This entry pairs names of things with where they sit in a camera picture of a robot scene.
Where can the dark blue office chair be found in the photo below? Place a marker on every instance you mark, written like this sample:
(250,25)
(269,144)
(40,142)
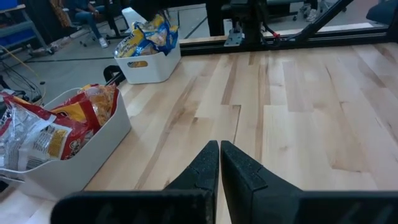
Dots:
(384,11)

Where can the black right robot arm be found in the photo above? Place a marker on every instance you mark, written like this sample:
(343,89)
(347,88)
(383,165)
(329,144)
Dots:
(252,18)

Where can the person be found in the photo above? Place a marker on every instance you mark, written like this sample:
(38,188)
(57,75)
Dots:
(90,15)

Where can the orange patterned bag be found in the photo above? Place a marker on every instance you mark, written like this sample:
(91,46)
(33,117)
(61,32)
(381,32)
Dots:
(60,14)

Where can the blue Maruchan ramen packet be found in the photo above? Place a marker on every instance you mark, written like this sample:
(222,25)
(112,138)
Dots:
(155,34)
(173,39)
(130,43)

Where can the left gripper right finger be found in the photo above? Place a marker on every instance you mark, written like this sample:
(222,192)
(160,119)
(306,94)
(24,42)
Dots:
(245,186)

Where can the grey plastic bin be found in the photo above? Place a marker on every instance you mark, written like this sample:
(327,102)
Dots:
(93,161)

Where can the silver metal bracket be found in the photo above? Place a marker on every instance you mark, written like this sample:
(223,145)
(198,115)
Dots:
(234,39)

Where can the black clamp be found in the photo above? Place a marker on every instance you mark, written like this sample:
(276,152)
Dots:
(109,73)

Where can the black aluminium table frame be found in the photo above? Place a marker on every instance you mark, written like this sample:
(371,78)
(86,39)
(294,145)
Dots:
(342,39)

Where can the grey metal workbench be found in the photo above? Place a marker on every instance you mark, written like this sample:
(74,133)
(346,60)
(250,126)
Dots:
(18,28)

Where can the white box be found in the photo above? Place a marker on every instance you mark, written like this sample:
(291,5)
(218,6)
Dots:
(132,17)

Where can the red Maruchan ramen packet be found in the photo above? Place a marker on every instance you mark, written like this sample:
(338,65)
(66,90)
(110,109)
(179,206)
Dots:
(18,124)
(59,140)
(99,102)

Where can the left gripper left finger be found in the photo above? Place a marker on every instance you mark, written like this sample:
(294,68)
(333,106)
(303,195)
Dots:
(202,174)

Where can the person's foot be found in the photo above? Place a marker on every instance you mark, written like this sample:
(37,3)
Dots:
(311,14)

